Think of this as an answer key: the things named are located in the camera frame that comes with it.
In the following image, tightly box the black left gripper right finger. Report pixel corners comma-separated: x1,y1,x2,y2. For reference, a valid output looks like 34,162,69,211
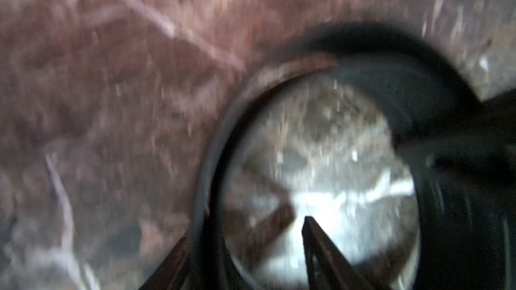
302,216,373,290

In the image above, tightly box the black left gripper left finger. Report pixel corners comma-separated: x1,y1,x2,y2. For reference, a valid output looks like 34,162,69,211
140,232,189,290

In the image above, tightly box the black belt with metal buckle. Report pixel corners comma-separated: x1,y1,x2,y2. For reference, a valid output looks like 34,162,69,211
189,22,515,289

